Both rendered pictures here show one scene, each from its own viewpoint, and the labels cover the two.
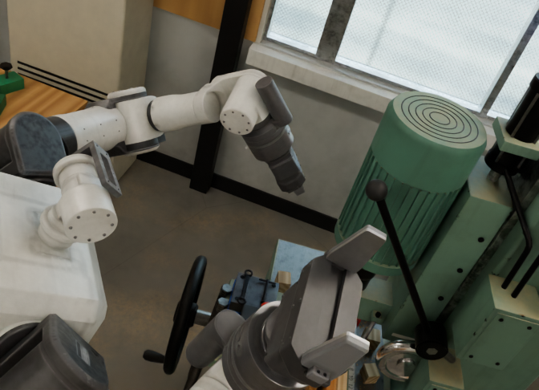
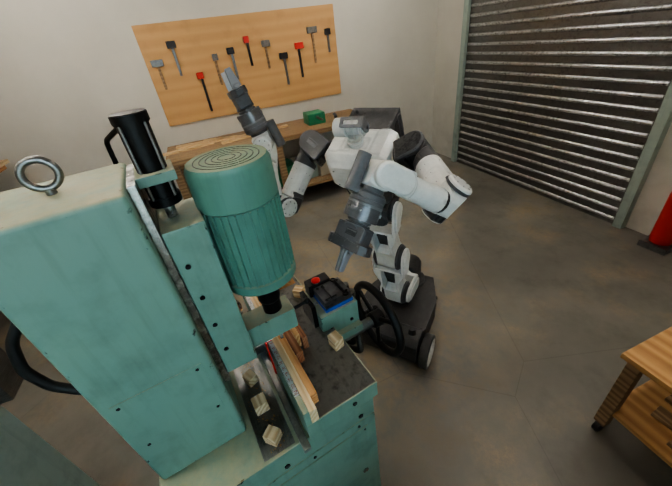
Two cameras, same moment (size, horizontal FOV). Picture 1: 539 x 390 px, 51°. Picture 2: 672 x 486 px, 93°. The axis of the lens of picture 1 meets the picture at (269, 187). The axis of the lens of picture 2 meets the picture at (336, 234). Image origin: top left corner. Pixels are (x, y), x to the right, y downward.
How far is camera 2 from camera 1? 159 cm
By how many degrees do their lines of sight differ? 105
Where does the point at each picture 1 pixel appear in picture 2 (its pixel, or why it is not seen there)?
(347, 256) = (234, 81)
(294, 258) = (349, 375)
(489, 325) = not seen: hidden behind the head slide
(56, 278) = (338, 141)
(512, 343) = not seen: hidden behind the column
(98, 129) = (427, 172)
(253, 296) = (330, 287)
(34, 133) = (410, 139)
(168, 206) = not seen: outside the picture
